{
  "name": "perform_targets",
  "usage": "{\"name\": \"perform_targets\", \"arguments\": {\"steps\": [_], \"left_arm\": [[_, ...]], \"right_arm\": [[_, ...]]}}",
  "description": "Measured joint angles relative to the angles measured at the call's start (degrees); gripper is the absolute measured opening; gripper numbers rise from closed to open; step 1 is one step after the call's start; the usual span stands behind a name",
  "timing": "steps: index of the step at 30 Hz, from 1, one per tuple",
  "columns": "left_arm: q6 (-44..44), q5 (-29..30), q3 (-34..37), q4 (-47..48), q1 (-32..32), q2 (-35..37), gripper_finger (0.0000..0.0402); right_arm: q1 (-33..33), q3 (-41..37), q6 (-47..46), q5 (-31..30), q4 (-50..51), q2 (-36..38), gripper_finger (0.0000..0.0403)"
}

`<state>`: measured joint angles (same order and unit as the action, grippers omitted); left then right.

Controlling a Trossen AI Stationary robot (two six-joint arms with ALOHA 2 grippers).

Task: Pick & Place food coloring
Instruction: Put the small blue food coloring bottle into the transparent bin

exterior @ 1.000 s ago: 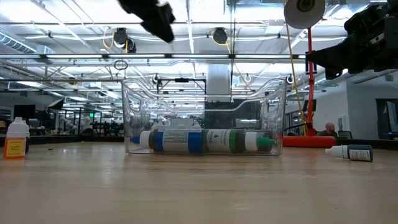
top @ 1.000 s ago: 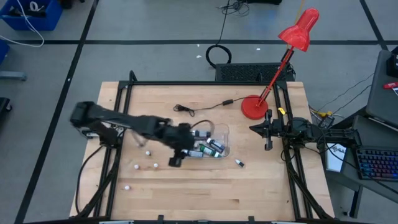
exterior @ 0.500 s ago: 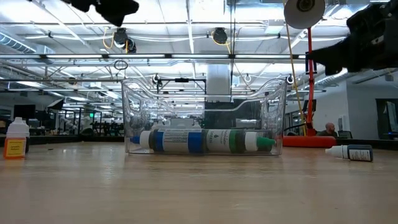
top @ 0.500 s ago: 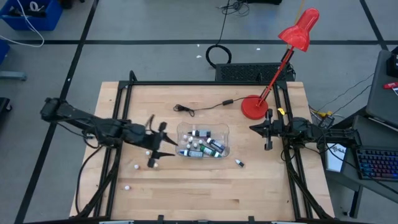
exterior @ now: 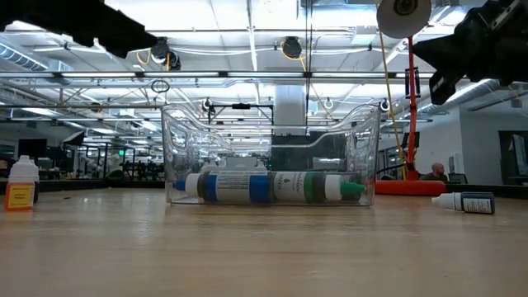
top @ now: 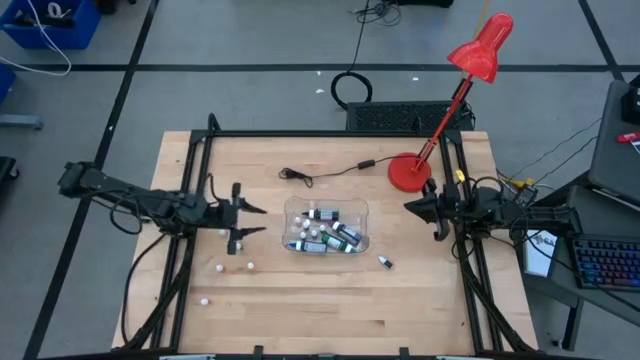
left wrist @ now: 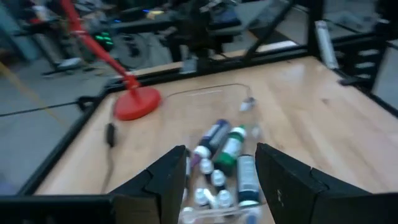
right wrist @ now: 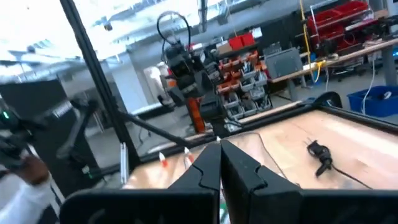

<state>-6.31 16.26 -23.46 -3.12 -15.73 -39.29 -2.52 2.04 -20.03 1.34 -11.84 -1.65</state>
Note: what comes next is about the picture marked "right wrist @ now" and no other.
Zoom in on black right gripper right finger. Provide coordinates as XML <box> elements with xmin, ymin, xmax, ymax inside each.
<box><xmin>220</xmin><ymin>139</ymin><xmax>398</xmax><ymax>224</ymax></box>

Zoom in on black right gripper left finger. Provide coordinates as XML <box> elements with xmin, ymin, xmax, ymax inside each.
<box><xmin>58</xmin><ymin>140</ymin><xmax>223</xmax><ymax>224</ymax></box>

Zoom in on small orange dropper bottle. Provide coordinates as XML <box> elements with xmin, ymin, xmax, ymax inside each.
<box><xmin>183</xmin><ymin>146</ymin><xmax>195</xmax><ymax>164</ymax></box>

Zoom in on person's forearm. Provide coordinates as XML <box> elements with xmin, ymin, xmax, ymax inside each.
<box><xmin>0</xmin><ymin>177</ymin><xmax>52</xmax><ymax>224</ymax></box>

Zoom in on orange parts organizer rack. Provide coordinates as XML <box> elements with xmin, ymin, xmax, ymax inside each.
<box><xmin>167</xmin><ymin>49</ymin><xmax>273</xmax><ymax>135</ymax></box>

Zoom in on person's hand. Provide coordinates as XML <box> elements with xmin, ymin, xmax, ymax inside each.
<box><xmin>12</xmin><ymin>155</ymin><xmax>51</xmax><ymax>185</ymax></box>

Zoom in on blue plastic floor bin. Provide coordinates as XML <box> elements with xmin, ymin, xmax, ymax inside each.
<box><xmin>347</xmin><ymin>85</ymin><xmax>398</xmax><ymax>118</ymax></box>

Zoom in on grey metal box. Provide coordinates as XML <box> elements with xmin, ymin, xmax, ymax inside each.
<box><xmin>264</xmin><ymin>47</ymin><xmax>304</xmax><ymax>79</ymax></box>

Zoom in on red storage bin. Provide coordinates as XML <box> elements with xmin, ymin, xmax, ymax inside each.
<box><xmin>228</xmin><ymin>32</ymin><xmax>256</xmax><ymax>51</ymax></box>

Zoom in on wooden workbench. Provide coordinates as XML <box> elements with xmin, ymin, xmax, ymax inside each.
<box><xmin>268</xmin><ymin>37</ymin><xmax>398</xmax><ymax>101</ymax></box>

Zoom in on silver aluminium bracket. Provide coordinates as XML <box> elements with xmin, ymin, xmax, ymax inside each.
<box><xmin>119</xmin><ymin>142</ymin><xmax>130</xmax><ymax>185</ymax></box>

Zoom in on black lamp power cord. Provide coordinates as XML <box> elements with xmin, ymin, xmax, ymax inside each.
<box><xmin>305</xmin><ymin>139</ymin><xmax>374</xmax><ymax>191</ymax></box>

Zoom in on white cable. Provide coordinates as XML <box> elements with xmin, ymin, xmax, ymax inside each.
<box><xmin>360</xmin><ymin>58</ymin><xmax>377</xmax><ymax>114</ymax></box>

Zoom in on black metal rig frame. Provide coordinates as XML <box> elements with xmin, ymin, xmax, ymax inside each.
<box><xmin>58</xmin><ymin>0</ymin><xmax>398</xmax><ymax>187</ymax></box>

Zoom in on yellow hanging cable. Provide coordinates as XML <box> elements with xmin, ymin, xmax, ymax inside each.
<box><xmin>298</xmin><ymin>0</ymin><xmax>325</xmax><ymax>83</ymax></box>

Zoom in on black left camera cable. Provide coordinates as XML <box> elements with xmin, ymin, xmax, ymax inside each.
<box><xmin>156</xmin><ymin>10</ymin><xmax>192</xmax><ymax>48</ymax></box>

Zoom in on wire shelf with red bins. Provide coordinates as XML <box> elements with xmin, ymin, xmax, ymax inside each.
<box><xmin>305</xmin><ymin>0</ymin><xmax>374</xmax><ymax>52</ymax></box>

